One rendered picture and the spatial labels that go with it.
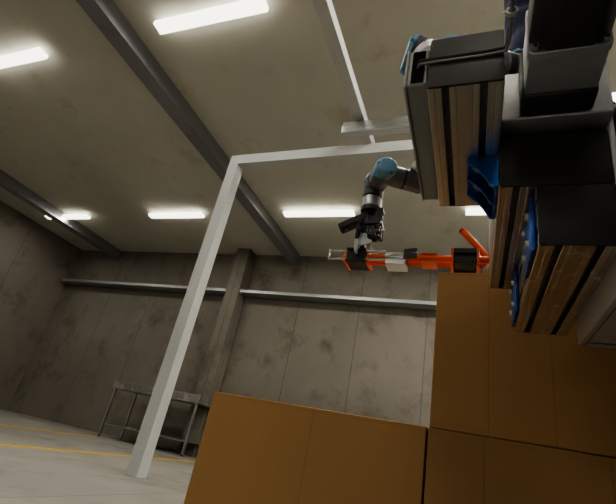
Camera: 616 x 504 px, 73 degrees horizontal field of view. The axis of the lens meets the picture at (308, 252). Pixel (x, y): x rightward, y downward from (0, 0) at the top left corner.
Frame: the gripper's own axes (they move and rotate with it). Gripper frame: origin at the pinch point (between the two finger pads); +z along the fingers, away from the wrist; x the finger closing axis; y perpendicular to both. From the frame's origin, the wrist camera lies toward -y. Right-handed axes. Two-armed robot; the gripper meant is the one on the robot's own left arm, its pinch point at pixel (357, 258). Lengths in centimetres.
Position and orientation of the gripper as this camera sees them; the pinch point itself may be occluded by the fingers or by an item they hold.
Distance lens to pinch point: 148.0
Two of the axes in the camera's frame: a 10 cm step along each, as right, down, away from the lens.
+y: 9.3, 0.2, -3.7
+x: 3.2, 4.6, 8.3
